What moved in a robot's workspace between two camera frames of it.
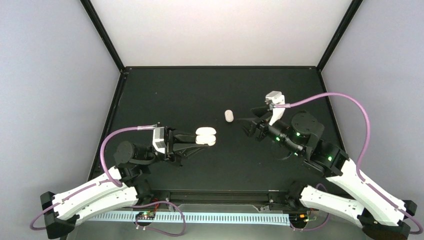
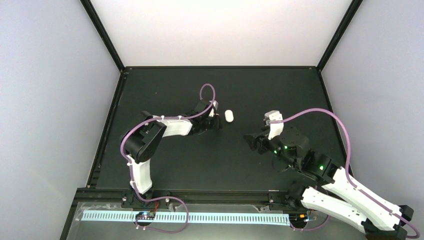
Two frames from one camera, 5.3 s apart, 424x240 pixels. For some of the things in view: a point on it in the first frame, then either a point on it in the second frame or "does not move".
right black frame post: (355, 5) does not move
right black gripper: (253, 123) → (253, 142)
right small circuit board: (298, 219) does not move
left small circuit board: (146, 215) does not move
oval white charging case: (229, 115) does not move
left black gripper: (187, 140) → (215, 125)
